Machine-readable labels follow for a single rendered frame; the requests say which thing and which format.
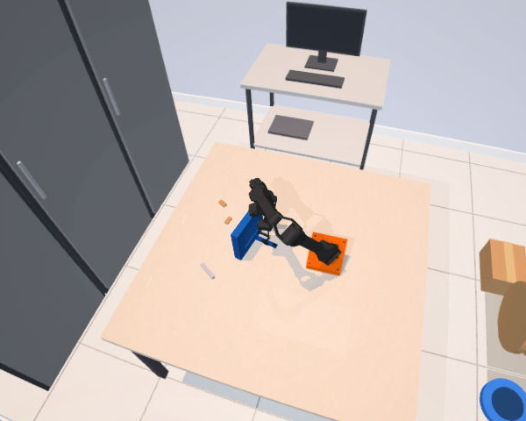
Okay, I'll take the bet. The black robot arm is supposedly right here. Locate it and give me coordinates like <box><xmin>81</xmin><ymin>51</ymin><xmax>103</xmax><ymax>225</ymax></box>
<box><xmin>248</xmin><ymin>177</ymin><xmax>341</xmax><ymax>266</ymax></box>

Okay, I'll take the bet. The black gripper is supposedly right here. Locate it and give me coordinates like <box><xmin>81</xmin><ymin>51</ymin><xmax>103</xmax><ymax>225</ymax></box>
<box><xmin>258</xmin><ymin>195</ymin><xmax>277</xmax><ymax>231</ymax></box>

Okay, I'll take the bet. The grey rectangular bar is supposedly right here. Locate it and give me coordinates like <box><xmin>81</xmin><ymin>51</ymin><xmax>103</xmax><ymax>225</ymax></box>
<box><xmin>200</xmin><ymin>263</ymin><xmax>215</xmax><ymax>280</ymax></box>

